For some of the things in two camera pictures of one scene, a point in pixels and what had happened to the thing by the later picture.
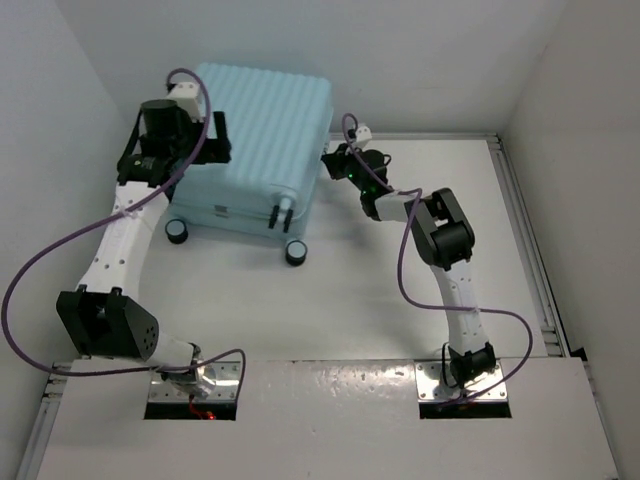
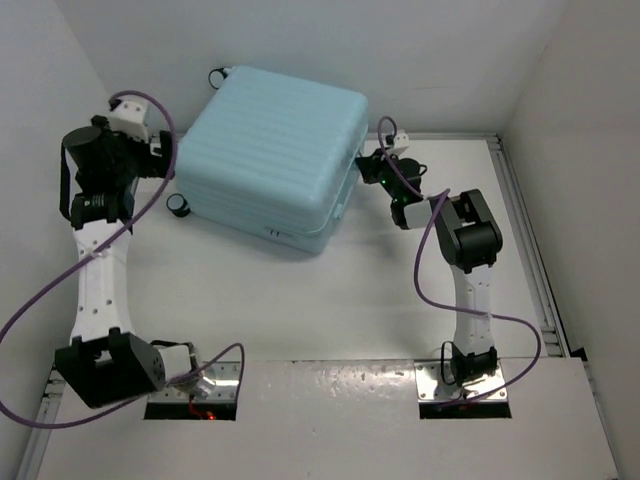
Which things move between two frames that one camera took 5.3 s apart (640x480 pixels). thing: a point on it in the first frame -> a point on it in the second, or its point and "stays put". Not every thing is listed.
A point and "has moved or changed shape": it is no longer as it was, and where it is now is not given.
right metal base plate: [431, 385] stays put
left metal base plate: [225, 387] stays put
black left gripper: [212, 149] -> [155, 166]
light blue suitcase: [279, 123] has moved or changed shape
